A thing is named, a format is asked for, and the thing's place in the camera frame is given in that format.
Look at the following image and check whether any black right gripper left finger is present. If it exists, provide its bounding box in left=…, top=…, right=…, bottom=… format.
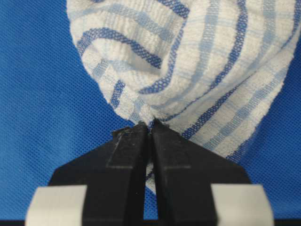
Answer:
left=25, top=122, right=149, bottom=226

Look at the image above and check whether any blue table cloth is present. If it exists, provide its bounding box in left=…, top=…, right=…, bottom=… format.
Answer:
left=0, top=0, right=301, bottom=220

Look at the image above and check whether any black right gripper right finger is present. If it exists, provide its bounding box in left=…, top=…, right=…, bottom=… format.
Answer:
left=150, top=119, right=275, bottom=226

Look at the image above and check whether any white blue striped towel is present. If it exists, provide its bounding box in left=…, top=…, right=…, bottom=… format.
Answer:
left=66, top=0, right=301, bottom=196

